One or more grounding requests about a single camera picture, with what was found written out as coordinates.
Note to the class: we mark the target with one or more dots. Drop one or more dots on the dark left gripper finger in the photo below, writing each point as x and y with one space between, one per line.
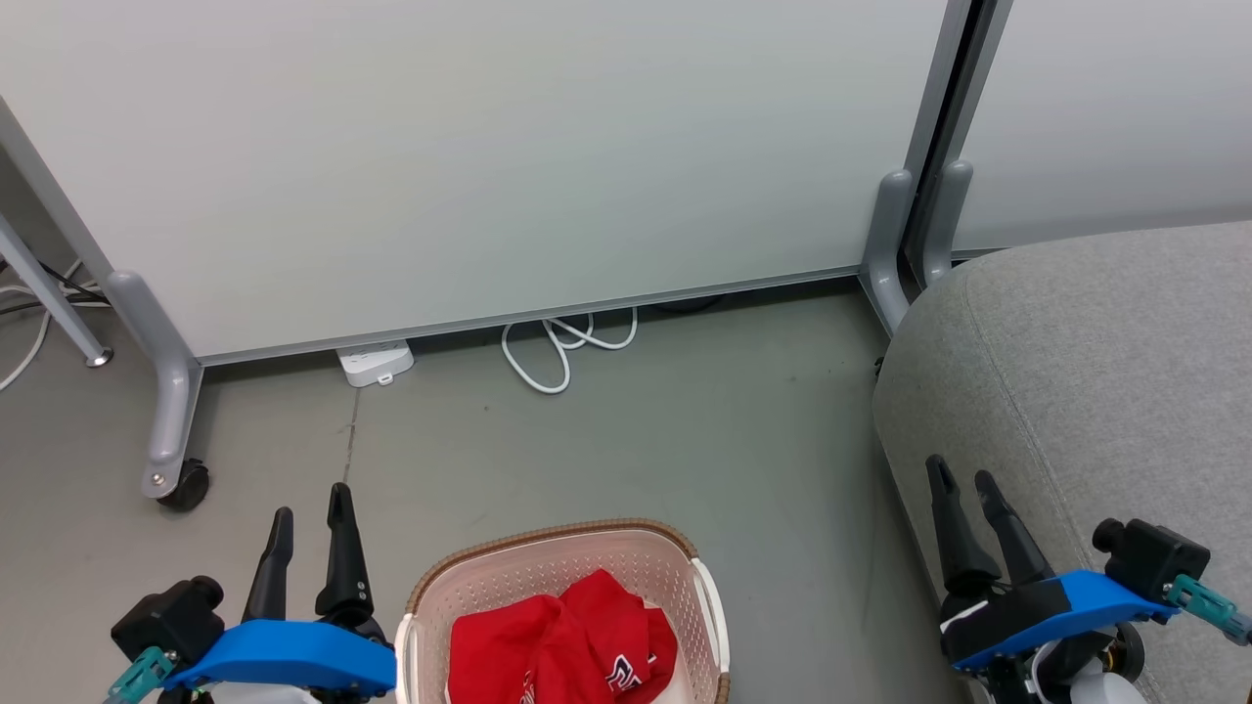
274 577
344 567

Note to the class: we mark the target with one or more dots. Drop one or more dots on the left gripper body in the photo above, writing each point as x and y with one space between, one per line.
368 627

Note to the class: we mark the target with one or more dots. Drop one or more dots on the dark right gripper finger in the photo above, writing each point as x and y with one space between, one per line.
1015 548
961 548

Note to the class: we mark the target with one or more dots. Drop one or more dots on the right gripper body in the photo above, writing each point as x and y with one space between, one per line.
988 616

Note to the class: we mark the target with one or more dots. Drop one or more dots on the red shorts white trim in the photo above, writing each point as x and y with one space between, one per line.
499 650

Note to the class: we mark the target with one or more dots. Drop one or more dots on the red printed shirt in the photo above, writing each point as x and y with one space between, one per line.
606 626

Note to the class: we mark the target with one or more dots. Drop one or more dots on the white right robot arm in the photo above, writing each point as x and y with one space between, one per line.
1105 689

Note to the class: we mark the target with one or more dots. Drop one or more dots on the grey fabric sofa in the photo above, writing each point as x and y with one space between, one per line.
1125 391

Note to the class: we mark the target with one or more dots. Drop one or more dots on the grey partition panel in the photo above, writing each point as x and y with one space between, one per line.
1105 108

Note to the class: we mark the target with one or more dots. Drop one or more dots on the black caster wheel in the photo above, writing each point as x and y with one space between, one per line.
190 486

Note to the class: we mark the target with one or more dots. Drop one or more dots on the pink laundry basket brown rim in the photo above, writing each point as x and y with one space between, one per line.
548 567

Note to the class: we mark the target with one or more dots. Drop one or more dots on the white power strip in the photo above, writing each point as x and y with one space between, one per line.
375 364

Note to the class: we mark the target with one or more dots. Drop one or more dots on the grey partition leg with caster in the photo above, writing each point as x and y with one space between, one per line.
168 391

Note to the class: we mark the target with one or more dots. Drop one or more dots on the grey metal table leg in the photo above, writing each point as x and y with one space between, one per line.
49 293

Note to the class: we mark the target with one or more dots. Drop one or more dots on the large white partition panel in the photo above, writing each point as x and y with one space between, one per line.
489 156

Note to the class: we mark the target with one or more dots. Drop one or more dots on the blue right camera mount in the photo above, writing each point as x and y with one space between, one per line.
1095 598

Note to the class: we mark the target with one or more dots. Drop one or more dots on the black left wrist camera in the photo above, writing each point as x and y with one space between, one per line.
171 616

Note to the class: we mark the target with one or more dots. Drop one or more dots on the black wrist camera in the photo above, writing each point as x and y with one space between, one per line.
171 616
1154 557

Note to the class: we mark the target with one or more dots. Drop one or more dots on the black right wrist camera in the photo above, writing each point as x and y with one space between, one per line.
1154 557

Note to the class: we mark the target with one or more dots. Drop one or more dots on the teal left camera connector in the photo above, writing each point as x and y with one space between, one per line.
137 677

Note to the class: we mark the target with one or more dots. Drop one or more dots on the teal camera connector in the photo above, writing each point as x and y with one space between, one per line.
1208 603
137 677

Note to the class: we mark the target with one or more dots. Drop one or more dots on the teal right camera connector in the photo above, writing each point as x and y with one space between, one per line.
1208 603

